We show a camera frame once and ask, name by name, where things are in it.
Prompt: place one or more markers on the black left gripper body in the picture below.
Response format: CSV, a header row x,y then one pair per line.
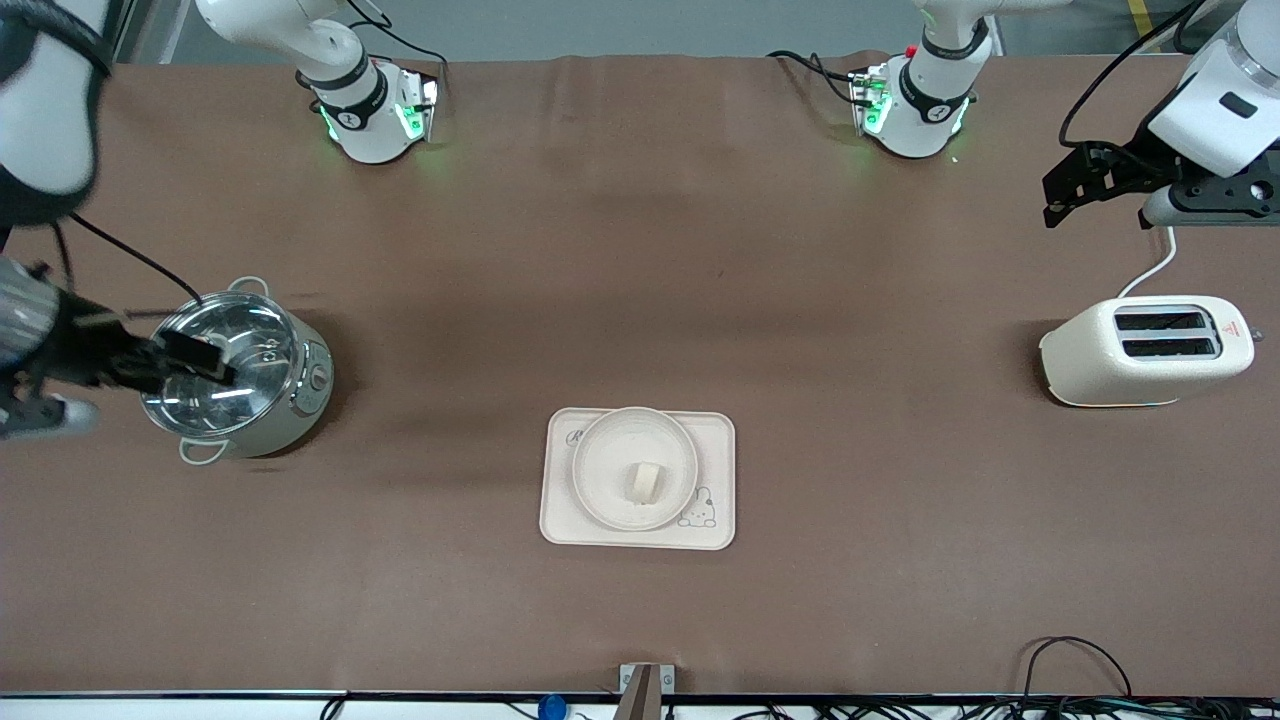
x,y
1133,163

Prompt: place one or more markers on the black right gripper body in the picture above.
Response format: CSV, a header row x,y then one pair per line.
x,y
72,350

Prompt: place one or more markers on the round white plate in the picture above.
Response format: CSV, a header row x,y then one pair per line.
x,y
620,450

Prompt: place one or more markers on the white steamed bun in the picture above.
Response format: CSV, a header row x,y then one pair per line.
x,y
645,482

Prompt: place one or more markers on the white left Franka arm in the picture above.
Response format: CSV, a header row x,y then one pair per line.
x,y
930,100

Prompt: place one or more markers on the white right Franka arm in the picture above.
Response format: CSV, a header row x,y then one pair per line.
x,y
350,90

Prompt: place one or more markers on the cream tray with bear print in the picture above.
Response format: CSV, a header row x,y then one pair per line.
x,y
715,470

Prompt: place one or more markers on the stainless steel electric pot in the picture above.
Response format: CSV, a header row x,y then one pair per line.
x,y
240,390

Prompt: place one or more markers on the white two-slot toaster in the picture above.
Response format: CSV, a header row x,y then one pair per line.
x,y
1120,375

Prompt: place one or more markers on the blue round cap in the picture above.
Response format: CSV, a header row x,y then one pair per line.
x,y
551,708

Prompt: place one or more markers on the metal table edge bracket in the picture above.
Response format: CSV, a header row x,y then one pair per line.
x,y
646,690

